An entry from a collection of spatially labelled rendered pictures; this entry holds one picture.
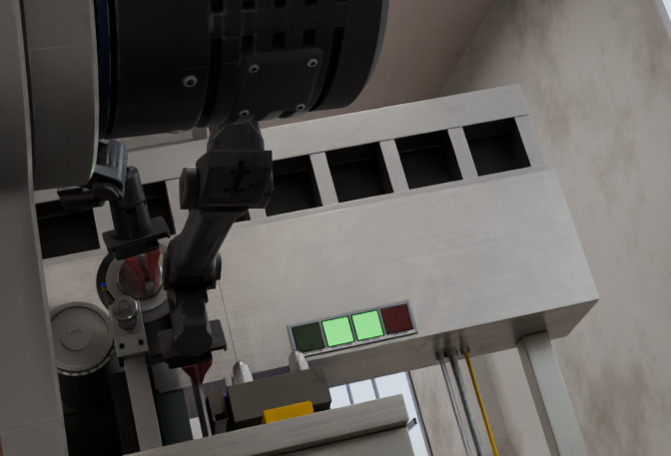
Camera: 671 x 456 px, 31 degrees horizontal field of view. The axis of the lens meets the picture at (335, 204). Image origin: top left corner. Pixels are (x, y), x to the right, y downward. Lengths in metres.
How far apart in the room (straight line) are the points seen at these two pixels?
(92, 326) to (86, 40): 1.57
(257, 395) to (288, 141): 0.75
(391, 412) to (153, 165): 0.99
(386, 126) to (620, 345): 2.19
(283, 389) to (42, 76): 1.50
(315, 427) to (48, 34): 1.25
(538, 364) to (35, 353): 2.13
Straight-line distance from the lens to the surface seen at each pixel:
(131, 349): 1.97
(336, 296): 2.43
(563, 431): 2.61
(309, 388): 1.99
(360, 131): 2.59
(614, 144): 4.43
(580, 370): 4.91
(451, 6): 5.11
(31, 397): 0.56
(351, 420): 1.72
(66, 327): 2.06
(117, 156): 1.88
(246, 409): 1.97
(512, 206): 2.57
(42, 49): 0.51
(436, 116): 2.63
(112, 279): 2.08
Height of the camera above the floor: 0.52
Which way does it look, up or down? 22 degrees up
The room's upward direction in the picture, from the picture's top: 15 degrees counter-clockwise
